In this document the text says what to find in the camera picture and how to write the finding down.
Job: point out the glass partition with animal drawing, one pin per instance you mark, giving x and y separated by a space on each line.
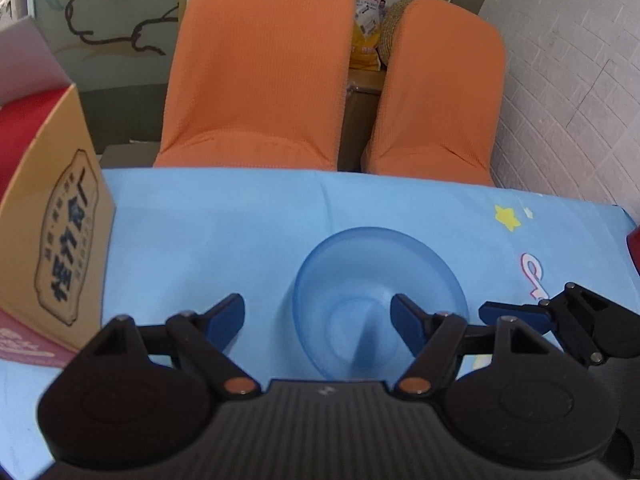
110 10

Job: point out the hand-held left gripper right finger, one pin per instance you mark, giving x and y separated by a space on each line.
405 320

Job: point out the blue cartoon printed tablecloth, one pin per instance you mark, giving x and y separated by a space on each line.
200 220

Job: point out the red thermos jug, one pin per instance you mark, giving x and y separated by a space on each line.
635 250

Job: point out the orange chair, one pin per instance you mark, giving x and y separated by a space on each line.
260 60
440 90

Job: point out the yellow packet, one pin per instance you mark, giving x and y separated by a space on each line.
367 15

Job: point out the woven straw basket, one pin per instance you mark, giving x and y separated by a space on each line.
392 30

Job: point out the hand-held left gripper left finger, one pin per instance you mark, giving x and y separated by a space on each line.
227 317

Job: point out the blue translucent bowl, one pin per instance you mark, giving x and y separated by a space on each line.
350 270

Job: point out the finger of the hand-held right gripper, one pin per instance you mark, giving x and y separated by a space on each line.
510 312

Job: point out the cardboard box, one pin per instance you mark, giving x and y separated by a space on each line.
362 120

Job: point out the red cracker box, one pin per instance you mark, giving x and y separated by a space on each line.
60 210

